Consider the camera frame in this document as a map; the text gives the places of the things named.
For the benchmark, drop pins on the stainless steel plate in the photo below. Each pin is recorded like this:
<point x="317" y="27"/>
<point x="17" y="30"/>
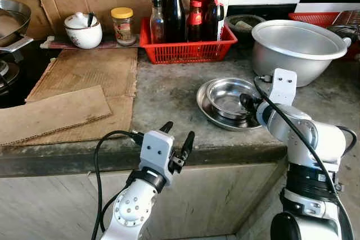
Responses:
<point x="209" y="113"/>

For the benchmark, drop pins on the red plastic mesh basket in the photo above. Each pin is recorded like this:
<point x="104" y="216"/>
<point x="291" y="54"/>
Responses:
<point x="315" y="18"/>

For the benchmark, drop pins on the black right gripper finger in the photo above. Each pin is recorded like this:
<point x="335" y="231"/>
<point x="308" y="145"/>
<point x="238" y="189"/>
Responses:
<point x="246" y="101"/>

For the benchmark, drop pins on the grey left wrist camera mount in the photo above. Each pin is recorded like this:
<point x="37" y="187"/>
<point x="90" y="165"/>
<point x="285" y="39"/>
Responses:
<point x="155" y="150"/>

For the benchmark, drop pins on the small red-capped sauce bottle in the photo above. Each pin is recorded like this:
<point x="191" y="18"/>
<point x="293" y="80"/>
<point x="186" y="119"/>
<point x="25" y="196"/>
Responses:
<point x="195" y="21"/>

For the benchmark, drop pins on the large brown cardboard sheet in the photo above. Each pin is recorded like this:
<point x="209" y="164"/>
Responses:
<point x="95" y="68"/>

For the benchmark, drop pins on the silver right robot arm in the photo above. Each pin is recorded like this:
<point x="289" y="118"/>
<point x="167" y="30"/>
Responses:
<point x="315" y="144"/>

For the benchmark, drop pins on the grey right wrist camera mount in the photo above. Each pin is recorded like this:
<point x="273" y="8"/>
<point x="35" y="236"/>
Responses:
<point x="284" y="85"/>

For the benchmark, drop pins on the clear cruet black spout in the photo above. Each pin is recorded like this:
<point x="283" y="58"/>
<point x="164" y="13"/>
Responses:
<point x="157" y="21"/>

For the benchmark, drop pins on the brown bottle red label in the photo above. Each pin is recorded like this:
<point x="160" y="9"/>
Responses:
<point x="214" y="9"/>

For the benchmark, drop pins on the small brown cardboard piece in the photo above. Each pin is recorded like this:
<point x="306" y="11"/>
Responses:
<point x="50" y="113"/>

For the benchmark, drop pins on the red plastic bottle basket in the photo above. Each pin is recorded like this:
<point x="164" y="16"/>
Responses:
<point x="185" y="51"/>

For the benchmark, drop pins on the black gas stove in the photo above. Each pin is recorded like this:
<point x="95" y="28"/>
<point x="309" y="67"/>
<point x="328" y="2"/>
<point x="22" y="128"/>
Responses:
<point x="14" y="82"/>

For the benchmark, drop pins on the glass jar yellow lid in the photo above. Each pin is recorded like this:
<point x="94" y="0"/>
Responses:
<point x="122" y="26"/>

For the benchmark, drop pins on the grey stone mortar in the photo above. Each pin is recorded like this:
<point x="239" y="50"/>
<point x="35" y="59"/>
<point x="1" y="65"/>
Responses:
<point x="242" y="23"/>

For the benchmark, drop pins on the large aluminium pot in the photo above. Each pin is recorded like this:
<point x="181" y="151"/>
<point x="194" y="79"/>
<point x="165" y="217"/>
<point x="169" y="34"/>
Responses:
<point x="298" y="54"/>

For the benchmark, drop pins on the white ceramic lidded pot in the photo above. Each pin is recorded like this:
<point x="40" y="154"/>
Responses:
<point x="83" y="32"/>

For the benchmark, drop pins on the flat narrow tray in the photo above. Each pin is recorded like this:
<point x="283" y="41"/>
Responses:
<point x="56" y="42"/>

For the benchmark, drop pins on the tall dark glass bottle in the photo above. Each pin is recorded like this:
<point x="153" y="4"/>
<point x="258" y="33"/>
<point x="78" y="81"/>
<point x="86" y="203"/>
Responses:
<point x="175" y="12"/>

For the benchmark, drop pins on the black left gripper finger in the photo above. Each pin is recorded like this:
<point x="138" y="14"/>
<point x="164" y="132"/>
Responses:
<point x="167" y="127"/>
<point x="188" y="145"/>

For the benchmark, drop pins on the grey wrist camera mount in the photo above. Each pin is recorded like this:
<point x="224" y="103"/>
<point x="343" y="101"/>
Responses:
<point x="284" y="85"/>
<point x="155" y="150"/>

